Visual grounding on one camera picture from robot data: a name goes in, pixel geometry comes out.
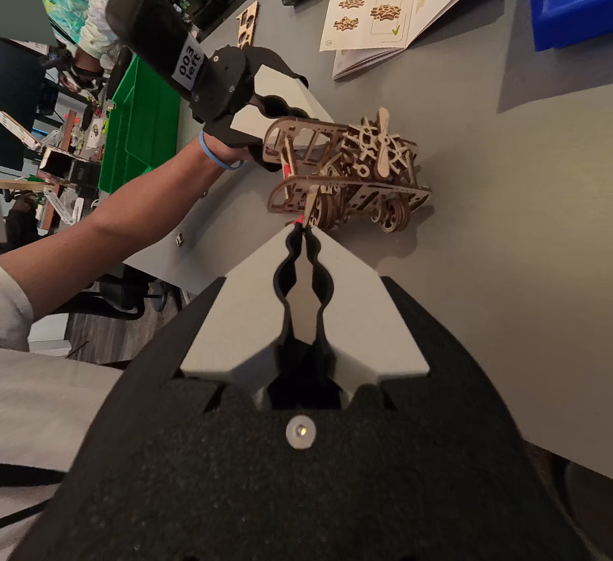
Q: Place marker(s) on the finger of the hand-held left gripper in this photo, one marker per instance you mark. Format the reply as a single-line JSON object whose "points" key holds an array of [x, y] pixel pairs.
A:
{"points": [[249, 125], [292, 91]]}

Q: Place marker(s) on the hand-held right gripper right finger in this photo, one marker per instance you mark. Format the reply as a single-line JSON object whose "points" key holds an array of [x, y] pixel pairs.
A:
{"points": [[378, 331]]}

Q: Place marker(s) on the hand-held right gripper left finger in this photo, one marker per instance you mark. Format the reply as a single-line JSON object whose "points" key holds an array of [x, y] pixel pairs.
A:
{"points": [[230, 331]]}

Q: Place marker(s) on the wooden model airplane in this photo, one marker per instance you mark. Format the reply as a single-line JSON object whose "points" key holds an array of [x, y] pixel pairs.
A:
{"points": [[383, 139]]}

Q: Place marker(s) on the person's left forearm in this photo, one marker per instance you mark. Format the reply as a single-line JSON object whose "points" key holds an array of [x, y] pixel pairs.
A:
{"points": [[119, 216]]}

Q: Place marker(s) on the grey desk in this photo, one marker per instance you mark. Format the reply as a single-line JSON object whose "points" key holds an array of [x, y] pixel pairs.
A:
{"points": [[503, 187]]}

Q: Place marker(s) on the white instruction booklet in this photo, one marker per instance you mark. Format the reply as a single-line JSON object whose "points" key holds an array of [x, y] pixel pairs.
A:
{"points": [[364, 41]]}

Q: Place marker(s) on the wooden sheet with round holes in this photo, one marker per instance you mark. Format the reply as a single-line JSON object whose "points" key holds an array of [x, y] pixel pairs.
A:
{"points": [[255, 8]]}

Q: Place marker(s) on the green plastic bin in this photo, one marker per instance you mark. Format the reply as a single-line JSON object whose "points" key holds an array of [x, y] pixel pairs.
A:
{"points": [[139, 130]]}

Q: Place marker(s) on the person's white shirt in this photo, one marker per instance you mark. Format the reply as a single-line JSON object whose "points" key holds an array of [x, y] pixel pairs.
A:
{"points": [[48, 403]]}

